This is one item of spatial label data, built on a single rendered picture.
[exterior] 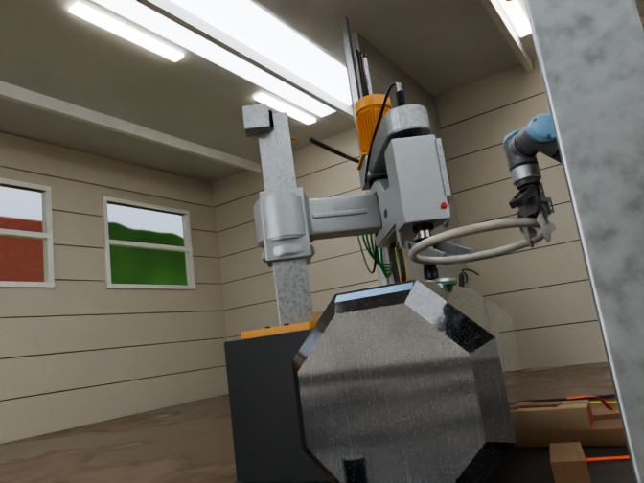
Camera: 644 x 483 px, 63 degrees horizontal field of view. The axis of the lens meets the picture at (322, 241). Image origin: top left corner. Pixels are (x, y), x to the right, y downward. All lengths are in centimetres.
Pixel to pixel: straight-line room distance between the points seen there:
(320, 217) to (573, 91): 261
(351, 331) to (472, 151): 597
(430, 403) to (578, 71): 153
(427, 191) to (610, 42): 203
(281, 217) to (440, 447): 157
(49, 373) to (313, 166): 499
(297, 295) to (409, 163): 99
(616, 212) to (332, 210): 266
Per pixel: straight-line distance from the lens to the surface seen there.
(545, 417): 297
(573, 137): 49
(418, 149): 256
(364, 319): 197
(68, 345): 806
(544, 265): 729
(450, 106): 806
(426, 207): 248
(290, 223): 295
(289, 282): 296
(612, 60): 52
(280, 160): 313
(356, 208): 310
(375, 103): 334
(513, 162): 183
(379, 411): 198
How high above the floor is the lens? 66
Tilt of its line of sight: 11 degrees up
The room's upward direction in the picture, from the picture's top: 8 degrees counter-clockwise
